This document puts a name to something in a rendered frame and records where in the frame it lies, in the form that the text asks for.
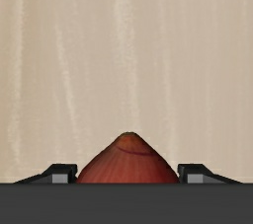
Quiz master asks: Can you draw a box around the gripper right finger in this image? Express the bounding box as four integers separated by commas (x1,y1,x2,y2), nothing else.
177,163,243,185

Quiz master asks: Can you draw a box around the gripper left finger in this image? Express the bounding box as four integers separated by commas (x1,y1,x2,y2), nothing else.
13,163,78,185

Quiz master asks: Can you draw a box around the red onion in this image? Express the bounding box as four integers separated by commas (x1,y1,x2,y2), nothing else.
75,131,181,185

